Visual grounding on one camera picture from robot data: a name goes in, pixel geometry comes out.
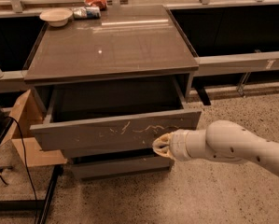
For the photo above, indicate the grey top drawer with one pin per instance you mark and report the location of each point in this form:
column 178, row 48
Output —
column 106, row 116

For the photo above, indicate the grey drawer cabinet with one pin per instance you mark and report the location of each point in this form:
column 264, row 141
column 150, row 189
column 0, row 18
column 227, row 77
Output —
column 132, row 58

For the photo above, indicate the black table frame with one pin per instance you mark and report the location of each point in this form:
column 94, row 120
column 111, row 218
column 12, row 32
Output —
column 41, row 207

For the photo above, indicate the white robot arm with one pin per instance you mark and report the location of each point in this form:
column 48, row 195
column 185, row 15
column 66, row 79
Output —
column 221, row 141

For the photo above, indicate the grey metal rail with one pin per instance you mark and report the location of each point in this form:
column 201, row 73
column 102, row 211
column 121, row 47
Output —
column 208, row 66

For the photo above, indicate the grey bottom drawer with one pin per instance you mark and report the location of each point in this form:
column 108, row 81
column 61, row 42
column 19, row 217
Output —
column 120, row 167

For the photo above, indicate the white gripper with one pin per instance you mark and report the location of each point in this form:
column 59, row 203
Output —
column 178, row 144

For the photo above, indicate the grey middle drawer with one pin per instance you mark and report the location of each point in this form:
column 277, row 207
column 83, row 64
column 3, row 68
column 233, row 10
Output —
column 85, row 152

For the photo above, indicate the white bowl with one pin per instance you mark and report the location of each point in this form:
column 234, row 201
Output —
column 56, row 17

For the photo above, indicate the red snack bag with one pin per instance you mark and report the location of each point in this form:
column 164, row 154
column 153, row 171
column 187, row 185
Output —
column 102, row 4

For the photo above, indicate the grey drawer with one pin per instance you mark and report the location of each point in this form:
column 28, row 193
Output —
column 85, row 152
column 120, row 167
column 106, row 116

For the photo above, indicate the cardboard box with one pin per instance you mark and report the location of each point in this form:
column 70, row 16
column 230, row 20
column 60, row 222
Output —
column 27, row 113

